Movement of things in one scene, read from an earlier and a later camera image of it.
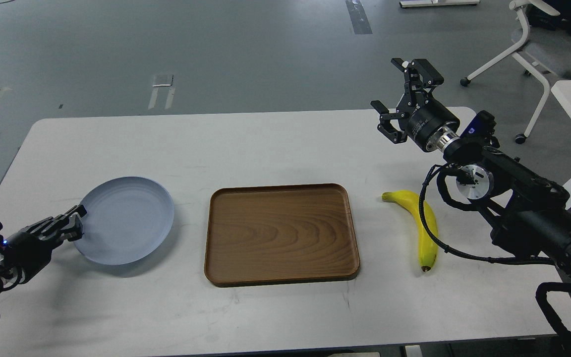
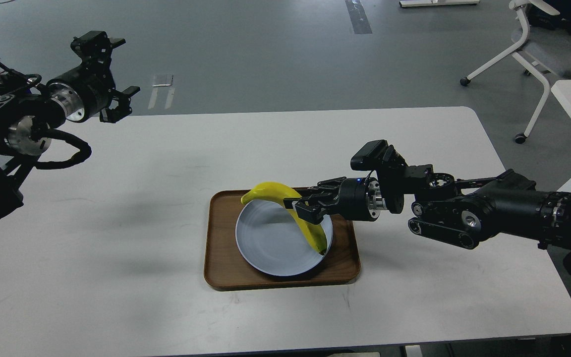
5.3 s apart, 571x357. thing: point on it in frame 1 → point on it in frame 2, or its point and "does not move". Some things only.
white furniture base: (430, 3) does not move
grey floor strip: (358, 18) does not move
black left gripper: (25, 253) → (82, 91)
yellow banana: (428, 242) → (314, 232)
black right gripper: (431, 126) → (360, 199)
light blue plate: (127, 218) → (270, 238)
